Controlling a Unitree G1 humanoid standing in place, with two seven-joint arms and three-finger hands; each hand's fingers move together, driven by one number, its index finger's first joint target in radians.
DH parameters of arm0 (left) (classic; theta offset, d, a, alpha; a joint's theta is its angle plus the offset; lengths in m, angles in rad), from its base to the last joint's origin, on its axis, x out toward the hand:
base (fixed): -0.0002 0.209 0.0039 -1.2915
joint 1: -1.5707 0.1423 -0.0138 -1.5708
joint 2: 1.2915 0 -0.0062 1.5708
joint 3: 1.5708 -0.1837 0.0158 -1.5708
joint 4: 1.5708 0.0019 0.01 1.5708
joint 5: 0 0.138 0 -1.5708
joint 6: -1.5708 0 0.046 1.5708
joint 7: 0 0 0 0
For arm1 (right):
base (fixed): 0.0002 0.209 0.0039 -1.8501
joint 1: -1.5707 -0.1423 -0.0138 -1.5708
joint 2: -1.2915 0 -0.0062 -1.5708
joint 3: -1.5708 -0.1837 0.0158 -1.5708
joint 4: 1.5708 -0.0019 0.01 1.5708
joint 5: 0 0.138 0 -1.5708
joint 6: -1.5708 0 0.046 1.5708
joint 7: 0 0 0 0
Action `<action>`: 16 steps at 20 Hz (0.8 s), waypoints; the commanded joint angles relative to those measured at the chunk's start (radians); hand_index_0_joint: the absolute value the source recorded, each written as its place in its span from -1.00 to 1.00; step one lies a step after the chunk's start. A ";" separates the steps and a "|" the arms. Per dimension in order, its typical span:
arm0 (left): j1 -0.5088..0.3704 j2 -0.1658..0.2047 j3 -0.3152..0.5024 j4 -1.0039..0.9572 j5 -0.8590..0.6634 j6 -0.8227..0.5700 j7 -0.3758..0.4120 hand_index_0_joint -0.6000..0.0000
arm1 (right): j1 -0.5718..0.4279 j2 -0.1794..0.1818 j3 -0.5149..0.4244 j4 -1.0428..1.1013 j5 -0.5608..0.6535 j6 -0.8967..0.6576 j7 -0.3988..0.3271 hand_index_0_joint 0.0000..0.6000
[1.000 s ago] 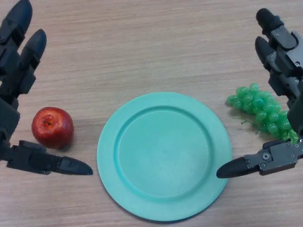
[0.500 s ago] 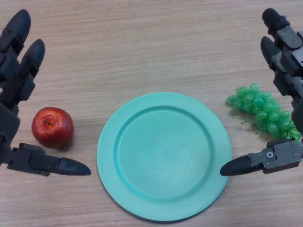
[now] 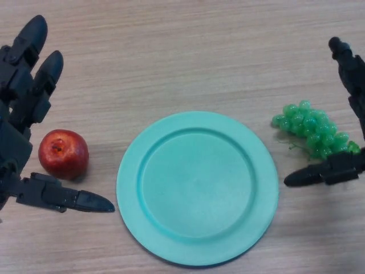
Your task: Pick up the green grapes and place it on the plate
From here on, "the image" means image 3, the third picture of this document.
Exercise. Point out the green round plate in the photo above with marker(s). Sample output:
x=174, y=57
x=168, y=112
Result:
x=196, y=188

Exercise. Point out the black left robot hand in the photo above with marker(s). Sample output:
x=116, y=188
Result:
x=20, y=94

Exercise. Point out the green grapes bunch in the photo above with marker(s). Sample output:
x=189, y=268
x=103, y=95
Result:
x=310, y=125

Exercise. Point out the red apple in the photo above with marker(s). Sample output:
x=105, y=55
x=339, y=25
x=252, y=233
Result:
x=64, y=155

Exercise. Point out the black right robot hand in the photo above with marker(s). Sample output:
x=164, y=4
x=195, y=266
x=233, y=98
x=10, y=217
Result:
x=339, y=169

